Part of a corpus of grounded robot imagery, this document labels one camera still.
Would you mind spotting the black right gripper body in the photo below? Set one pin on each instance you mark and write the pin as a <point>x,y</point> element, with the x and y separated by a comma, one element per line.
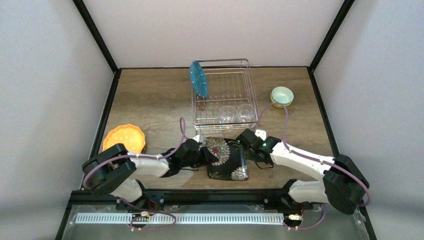
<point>247,143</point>

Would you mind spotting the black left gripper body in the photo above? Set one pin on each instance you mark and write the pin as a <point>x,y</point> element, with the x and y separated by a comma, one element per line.
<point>203,153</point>

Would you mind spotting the black floral square plate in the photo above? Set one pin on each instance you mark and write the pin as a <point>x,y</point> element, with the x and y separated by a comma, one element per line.
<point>226,159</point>

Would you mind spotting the small clear plastic cup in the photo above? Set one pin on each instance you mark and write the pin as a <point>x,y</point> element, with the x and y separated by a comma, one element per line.
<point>227,114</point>

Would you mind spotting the yellow green bowl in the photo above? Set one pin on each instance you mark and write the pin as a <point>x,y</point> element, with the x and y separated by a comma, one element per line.
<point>284,100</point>

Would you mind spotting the pale green glass bowl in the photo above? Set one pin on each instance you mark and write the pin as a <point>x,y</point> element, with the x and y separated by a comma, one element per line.
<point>280,91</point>

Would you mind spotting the metal wire dish rack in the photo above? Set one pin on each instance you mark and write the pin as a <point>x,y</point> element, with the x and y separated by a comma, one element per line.
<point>230,83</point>

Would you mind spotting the orange polka dot plate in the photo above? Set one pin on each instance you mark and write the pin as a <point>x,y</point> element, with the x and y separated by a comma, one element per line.
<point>130,135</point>

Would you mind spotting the blue polka dot plate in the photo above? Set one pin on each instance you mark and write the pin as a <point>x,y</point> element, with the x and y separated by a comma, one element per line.
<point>198,79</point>

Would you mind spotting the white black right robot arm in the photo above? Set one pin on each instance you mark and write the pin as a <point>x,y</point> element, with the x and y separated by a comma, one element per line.
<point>337,181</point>

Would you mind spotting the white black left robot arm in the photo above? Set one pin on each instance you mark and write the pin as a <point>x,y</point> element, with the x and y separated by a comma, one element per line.
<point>110,172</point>

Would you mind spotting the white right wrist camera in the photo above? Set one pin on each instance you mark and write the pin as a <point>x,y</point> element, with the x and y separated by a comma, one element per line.
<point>261,134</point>

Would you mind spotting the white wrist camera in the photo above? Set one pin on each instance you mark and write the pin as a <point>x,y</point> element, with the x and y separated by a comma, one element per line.
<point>199,138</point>
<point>261,134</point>

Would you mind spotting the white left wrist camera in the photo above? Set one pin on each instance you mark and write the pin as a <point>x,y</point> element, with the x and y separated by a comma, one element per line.
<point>199,138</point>

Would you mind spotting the black aluminium frame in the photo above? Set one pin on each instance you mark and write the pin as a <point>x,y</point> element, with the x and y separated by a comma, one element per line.
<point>192,197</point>

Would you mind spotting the white slotted cable duct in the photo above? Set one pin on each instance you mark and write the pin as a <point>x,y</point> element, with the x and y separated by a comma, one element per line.
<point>181,218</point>

